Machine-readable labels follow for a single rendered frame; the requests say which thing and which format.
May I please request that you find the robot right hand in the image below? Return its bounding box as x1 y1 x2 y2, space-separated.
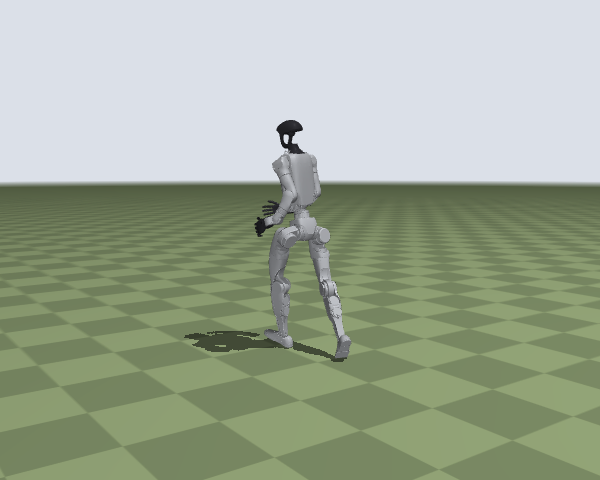
262 200 294 218

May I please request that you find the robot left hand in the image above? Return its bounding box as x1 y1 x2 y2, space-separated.
254 216 274 237

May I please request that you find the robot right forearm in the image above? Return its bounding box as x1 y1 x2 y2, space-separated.
290 198 317 212

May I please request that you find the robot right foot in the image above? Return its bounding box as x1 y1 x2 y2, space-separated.
335 335 351 358

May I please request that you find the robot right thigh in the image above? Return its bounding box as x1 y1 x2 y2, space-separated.
308 226 334 297

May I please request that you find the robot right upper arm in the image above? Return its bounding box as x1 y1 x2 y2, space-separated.
309 154 321 199

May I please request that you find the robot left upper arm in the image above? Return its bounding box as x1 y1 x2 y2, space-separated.
272 156 298 203

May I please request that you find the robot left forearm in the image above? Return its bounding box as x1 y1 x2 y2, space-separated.
264 191 293 227

